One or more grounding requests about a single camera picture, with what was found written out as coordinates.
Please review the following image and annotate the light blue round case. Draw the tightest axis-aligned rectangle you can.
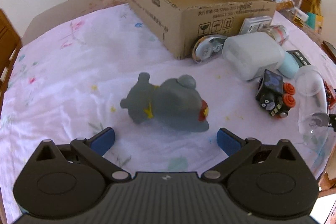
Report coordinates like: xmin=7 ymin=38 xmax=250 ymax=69
xmin=277 ymin=51 xmax=299 ymax=79

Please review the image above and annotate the open cardboard box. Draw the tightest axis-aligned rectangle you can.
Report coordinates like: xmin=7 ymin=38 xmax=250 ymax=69
xmin=127 ymin=0 xmax=276 ymax=59

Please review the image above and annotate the grey elephant toy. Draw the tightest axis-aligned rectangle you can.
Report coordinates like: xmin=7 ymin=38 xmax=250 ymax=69
xmin=120 ymin=72 xmax=210 ymax=132

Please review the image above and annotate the pink floral tablecloth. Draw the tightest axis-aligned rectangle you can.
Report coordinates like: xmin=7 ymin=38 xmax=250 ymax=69
xmin=1 ymin=5 xmax=335 ymax=223

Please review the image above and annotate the black toy train car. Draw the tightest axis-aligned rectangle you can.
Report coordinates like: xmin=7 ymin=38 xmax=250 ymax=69
xmin=255 ymin=69 xmax=296 ymax=118

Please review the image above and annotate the black digital timer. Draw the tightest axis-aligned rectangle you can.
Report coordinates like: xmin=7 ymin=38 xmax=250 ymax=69
xmin=286 ymin=50 xmax=311 ymax=67

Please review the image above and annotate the wooden chair far left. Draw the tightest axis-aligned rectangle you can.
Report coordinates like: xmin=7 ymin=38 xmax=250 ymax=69
xmin=0 ymin=9 xmax=22 ymax=107

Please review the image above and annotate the white plastic container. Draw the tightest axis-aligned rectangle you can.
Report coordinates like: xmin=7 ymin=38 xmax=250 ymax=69
xmin=222 ymin=32 xmax=285 ymax=81

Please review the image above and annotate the clear plastic jar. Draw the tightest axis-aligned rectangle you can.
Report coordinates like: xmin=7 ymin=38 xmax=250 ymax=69
xmin=295 ymin=65 xmax=329 ymax=148

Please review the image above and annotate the capsule bottle silver lid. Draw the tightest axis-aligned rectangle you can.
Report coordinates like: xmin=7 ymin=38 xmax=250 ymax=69
xmin=260 ymin=25 xmax=289 ymax=46

